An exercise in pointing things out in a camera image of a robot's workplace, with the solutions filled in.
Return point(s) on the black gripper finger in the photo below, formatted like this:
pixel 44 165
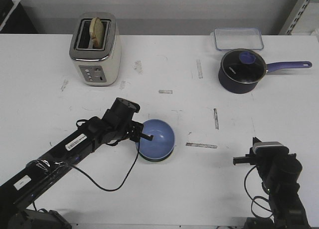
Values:
pixel 147 137

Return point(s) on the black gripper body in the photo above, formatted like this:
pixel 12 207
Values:
pixel 119 123
pixel 274 166

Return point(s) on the blue plastic bowl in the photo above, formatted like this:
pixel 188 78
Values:
pixel 163 139

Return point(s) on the green plastic bowl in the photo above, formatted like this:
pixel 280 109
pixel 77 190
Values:
pixel 156 159

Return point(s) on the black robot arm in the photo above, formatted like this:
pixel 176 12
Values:
pixel 287 210
pixel 40 174

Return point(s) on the cream two-slot toaster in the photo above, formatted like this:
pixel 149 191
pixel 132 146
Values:
pixel 96 66

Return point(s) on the purple saucepan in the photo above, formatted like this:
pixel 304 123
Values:
pixel 241 88

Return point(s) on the slice of toast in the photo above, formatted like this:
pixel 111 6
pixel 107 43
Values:
pixel 96 31

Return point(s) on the glass pot lid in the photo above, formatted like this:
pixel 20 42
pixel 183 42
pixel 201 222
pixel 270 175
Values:
pixel 243 66

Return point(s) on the clear plastic food container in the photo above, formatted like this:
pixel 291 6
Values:
pixel 225 39

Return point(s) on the black box in corner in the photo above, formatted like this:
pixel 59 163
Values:
pixel 14 19

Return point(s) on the white metal shelf upright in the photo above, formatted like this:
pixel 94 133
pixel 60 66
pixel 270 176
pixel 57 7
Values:
pixel 303 19

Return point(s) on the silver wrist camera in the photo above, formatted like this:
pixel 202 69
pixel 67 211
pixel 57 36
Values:
pixel 259 146

